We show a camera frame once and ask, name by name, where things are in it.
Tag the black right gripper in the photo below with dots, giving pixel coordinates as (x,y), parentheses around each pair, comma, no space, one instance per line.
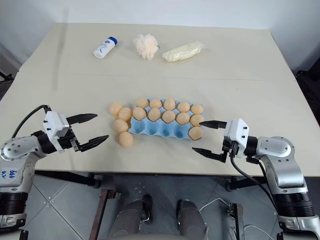
(230,148)

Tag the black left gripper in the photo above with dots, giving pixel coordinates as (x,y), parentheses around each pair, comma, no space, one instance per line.
(70,141)

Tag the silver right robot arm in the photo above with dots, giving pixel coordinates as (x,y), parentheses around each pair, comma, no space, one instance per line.
(280,155)

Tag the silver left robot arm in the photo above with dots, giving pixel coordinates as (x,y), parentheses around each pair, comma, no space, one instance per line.
(15,148)

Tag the blue egg tray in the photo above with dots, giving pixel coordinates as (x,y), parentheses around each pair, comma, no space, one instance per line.
(152,129)

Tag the beige egg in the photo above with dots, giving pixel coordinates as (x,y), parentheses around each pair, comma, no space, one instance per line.
(155,103)
(142,102)
(168,116)
(115,108)
(126,139)
(183,106)
(124,114)
(169,103)
(182,118)
(154,114)
(195,133)
(139,113)
(196,119)
(120,125)
(197,109)

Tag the dark rounded right robot foot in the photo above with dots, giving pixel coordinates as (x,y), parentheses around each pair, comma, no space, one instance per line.
(191,218)

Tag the dark rounded robot foot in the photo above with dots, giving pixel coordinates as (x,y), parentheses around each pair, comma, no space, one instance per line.
(191,218)
(132,217)

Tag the rusty brown metal bar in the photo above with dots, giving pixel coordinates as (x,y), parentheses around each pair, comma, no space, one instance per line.
(100,212)
(238,222)

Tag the white bottle with blue cap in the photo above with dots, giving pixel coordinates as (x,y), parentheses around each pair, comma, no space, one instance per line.
(103,47)

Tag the cream filled clear plastic bag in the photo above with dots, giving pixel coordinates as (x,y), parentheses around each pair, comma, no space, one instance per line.
(182,51)

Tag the dark rounded left robot foot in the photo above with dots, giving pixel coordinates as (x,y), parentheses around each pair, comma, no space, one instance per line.
(132,217)

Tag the black stand base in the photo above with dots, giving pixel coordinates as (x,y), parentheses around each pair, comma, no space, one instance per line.
(5,75)
(308,76)

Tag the white mesh bath sponge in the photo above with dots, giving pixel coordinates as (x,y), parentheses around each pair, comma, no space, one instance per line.
(146,46)

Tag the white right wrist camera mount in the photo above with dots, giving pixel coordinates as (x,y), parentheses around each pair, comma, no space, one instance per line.
(237,130)

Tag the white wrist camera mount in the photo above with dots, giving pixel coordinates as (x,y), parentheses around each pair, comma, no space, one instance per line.
(237,130)
(53,123)

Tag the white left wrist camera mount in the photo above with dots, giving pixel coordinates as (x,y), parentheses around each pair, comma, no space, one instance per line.
(53,123)

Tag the black table frame leg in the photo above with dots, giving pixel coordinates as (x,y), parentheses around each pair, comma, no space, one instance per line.
(242,183)
(75,178)

